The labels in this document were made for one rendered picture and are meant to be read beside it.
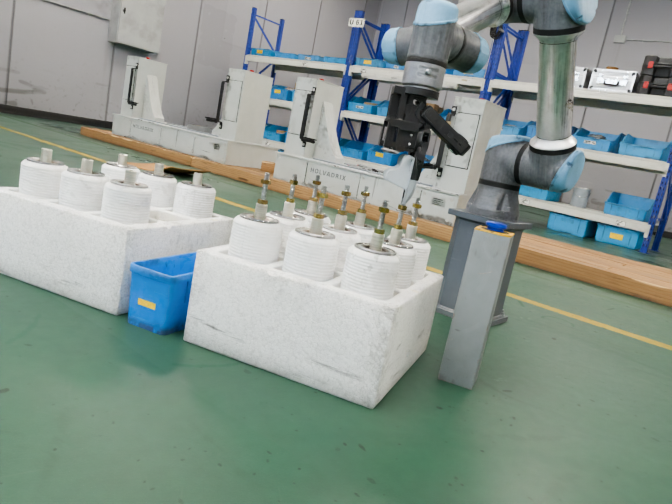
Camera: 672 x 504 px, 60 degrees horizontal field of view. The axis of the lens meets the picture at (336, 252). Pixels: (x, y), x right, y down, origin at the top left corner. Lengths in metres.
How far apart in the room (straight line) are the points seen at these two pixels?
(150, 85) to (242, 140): 1.39
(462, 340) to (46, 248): 0.87
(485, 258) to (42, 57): 6.95
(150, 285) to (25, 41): 6.60
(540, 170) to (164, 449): 1.17
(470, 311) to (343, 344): 0.29
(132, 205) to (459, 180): 2.43
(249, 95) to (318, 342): 3.75
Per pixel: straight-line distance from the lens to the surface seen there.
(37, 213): 1.36
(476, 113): 3.41
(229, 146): 4.55
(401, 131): 1.09
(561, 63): 1.53
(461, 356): 1.19
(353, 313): 0.97
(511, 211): 1.67
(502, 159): 1.66
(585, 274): 3.02
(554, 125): 1.57
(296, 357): 1.03
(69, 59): 7.86
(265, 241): 1.07
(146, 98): 5.72
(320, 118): 4.14
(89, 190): 1.33
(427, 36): 1.10
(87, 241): 1.27
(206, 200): 1.44
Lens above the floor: 0.42
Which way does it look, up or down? 11 degrees down
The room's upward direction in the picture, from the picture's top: 11 degrees clockwise
